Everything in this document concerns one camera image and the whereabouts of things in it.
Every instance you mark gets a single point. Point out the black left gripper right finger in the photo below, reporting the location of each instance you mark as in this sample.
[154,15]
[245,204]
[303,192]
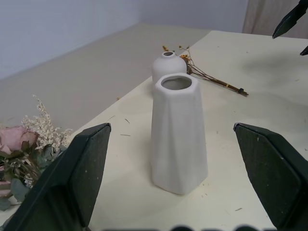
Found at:
[272,178]

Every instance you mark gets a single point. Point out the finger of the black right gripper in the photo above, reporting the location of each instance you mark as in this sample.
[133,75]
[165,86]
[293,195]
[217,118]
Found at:
[304,51]
[290,20]

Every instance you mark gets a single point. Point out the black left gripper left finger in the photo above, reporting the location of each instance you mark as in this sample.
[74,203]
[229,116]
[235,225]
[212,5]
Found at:
[72,178]

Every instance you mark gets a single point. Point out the tall faceted white vase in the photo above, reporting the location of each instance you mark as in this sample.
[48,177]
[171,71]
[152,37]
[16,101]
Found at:
[178,134]

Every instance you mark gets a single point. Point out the small round white vase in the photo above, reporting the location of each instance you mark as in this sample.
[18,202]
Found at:
[168,68]

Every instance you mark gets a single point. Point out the pink rose dried bouquet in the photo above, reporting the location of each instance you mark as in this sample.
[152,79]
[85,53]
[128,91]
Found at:
[26,154]

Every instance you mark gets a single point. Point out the dried yellow flower sprig bundle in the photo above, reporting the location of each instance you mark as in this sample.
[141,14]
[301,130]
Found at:
[207,75]

